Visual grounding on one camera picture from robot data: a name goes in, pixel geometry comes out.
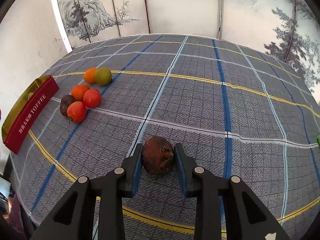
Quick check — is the red tomato right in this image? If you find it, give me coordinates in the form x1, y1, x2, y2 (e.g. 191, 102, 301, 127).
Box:
83, 89, 101, 108

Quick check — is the red tomato front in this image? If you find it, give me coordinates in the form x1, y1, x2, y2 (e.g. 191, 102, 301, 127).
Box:
67, 101, 87, 124

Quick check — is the orange fruit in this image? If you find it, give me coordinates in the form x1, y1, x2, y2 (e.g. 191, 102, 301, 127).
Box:
83, 68, 97, 84

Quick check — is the plaid grey tablecloth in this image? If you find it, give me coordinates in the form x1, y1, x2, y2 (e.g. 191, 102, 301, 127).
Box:
11, 35, 319, 239

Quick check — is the red tomato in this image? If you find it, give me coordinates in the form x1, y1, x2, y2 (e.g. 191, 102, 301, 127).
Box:
83, 89, 101, 108
67, 101, 87, 124
71, 84, 90, 101

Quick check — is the red toffee box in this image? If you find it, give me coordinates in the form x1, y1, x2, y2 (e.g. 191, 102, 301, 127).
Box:
2, 75, 59, 154

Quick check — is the green round fruit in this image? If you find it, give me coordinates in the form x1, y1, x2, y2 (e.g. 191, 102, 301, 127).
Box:
94, 67, 112, 86

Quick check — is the painted folding screen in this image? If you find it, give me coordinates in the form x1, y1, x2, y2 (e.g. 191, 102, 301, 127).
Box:
57, 0, 319, 100

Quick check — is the red tomato upper left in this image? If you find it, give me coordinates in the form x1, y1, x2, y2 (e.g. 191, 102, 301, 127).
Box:
71, 84, 90, 101

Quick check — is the dark brown wrinkled fruit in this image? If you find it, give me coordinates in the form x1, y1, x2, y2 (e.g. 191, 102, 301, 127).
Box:
142, 136, 175, 176

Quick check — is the green fruit in box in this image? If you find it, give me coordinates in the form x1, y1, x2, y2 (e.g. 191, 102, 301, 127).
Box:
27, 92, 33, 100

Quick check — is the dark purple fruit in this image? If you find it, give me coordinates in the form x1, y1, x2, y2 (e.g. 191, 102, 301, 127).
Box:
60, 94, 76, 116

